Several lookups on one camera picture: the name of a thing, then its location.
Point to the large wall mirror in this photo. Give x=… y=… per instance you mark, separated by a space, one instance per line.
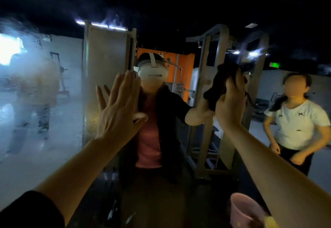
x=46 y=132

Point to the person's left forearm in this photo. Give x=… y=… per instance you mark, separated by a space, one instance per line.
x=82 y=176

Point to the person's right forearm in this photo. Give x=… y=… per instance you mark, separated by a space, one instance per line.
x=284 y=176

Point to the person's right hand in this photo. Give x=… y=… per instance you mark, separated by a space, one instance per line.
x=231 y=106

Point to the dark brown cleaning cloth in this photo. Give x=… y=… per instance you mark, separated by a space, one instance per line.
x=217 y=85

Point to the person's left hand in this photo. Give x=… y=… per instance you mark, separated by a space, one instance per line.
x=119 y=114

